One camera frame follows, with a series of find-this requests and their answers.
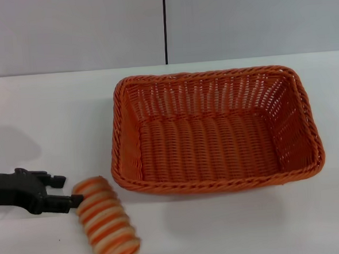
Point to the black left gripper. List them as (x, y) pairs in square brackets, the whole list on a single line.
[(15, 188)]

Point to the orange white striped bread roll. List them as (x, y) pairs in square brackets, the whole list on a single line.
[(106, 220)]

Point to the orange woven rectangular basket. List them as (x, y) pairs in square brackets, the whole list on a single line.
[(216, 147)]

